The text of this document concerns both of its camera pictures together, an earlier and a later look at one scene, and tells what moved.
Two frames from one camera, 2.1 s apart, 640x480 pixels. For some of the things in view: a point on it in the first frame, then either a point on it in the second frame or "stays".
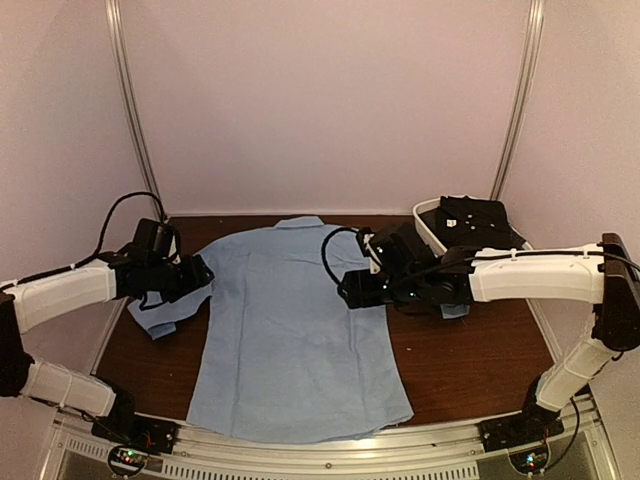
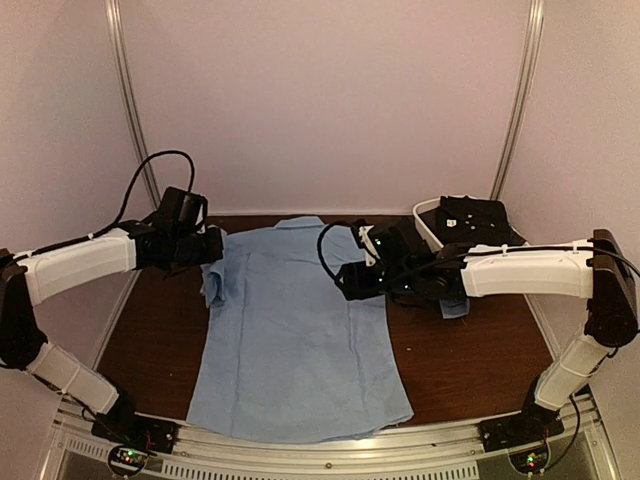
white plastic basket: x=429 y=238 stays
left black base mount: x=149 y=434 stays
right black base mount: x=534 y=423 stays
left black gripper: x=194 y=278 -> x=213 y=249
